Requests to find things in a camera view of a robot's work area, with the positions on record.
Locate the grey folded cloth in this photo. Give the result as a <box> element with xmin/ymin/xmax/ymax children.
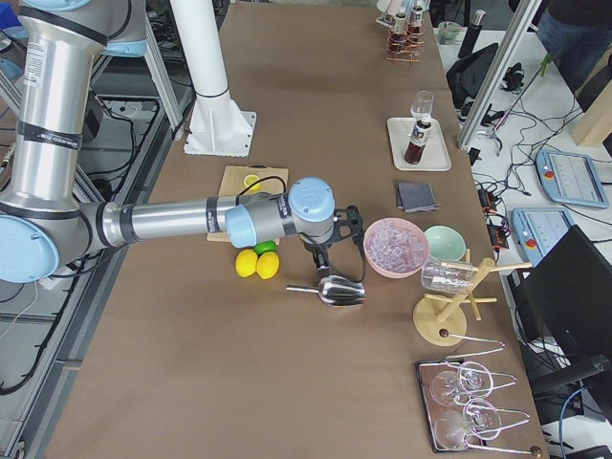
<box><xmin>396</xmin><ymin>182</ymin><xmax>438</xmax><ymax>212</ymax></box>

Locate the wooden cup tree stand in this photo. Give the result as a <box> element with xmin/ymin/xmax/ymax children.
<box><xmin>412</xmin><ymin>258</ymin><xmax>533</xmax><ymax>346</ymax></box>

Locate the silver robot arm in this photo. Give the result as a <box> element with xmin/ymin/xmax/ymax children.
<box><xmin>1</xmin><ymin>1</ymin><xmax>363</xmax><ymax>283</ymax></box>

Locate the dark tray with glasses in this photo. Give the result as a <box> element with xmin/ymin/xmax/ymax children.
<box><xmin>416</xmin><ymin>359</ymin><xmax>491</xmax><ymax>453</ymax></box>

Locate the cream serving tray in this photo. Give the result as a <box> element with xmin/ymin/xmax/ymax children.
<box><xmin>386</xmin><ymin>117</ymin><xmax>451</xmax><ymax>172</ymax></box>

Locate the blue teach pendant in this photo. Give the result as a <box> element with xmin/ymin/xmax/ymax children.
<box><xmin>535</xmin><ymin>149</ymin><xmax>609</xmax><ymax>208</ymax></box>
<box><xmin>511</xmin><ymin>208</ymin><xmax>575</xmax><ymax>266</ymax></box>

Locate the bamboo cutting board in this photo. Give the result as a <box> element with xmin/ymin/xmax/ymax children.
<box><xmin>206</xmin><ymin>164</ymin><xmax>291</xmax><ymax>244</ymax></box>

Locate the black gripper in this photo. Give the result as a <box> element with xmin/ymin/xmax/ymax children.
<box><xmin>300</xmin><ymin>205</ymin><xmax>364</xmax><ymax>278</ymax></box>

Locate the blue teach pendant near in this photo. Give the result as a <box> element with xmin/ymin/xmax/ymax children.
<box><xmin>511</xmin><ymin>208</ymin><xmax>575</xmax><ymax>266</ymax></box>

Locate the yellow lemon half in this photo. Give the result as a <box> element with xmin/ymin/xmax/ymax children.
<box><xmin>243</xmin><ymin>174</ymin><xmax>260</xmax><ymax>190</ymax></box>

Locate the tea bottle front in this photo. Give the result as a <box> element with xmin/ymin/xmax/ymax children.
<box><xmin>406</xmin><ymin>1</ymin><xmax>424</xmax><ymax>44</ymax></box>

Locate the green empty bowl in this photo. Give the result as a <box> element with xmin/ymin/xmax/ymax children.
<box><xmin>425</xmin><ymin>226</ymin><xmax>467</xmax><ymax>261</ymax></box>

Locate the blue teach pendant far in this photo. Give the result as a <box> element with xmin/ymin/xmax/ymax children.
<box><xmin>535</xmin><ymin>149</ymin><xmax>609</xmax><ymax>208</ymax></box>

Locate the steel ice scoop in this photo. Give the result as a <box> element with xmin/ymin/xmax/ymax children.
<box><xmin>286</xmin><ymin>275</ymin><xmax>365</xmax><ymax>308</ymax></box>

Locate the green lime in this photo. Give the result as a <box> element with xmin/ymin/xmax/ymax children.
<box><xmin>252</xmin><ymin>240</ymin><xmax>276</xmax><ymax>256</ymax></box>

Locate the glass jar on stand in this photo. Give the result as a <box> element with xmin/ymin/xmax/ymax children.
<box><xmin>421</xmin><ymin>258</ymin><xmax>478</xmax><ymax>294</ymax></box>

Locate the pink bowl of ice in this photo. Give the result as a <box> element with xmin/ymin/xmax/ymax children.
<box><xmin>363</xmin><ymin>218</ymin><xmax>429</xmax><ymax>279</ymax></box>

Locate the copper wire bottle basket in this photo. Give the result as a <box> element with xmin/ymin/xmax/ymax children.
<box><xmin>384</xmin><ymin>17</ymin><xmax>425</xmax><ymax>64</ymax></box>

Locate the whole yellow lemon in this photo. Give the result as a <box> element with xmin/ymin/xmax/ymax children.
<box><xmin>234</xmin><ymin>249</ymin><xmax>258</xmax><ymax>278</ymax></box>

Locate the clear wine glass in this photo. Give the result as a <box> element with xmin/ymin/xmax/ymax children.
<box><xmin>410</xmin><ymin>90</ymin><xmax>434</xmax><ymax>120</ymax></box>

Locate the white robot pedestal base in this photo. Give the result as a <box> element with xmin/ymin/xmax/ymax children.
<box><xmin>171</xmin><ymin>0</ymin><xmax>256</xmax><ymax>158</ymax></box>

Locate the tea bottle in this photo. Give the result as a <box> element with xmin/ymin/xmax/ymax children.
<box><xmin>404</xmin><ymin>117</ymin><xmax>431</xmax><ymax>164</ymax></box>
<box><xmin>406</xmin><ymin>1</ymin><xmax>424</xmax><ymax>44</ymax></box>
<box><xmin>389</xmin><ymin>11</ymin><xmax>407</xmax><ymax>53</ymax></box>

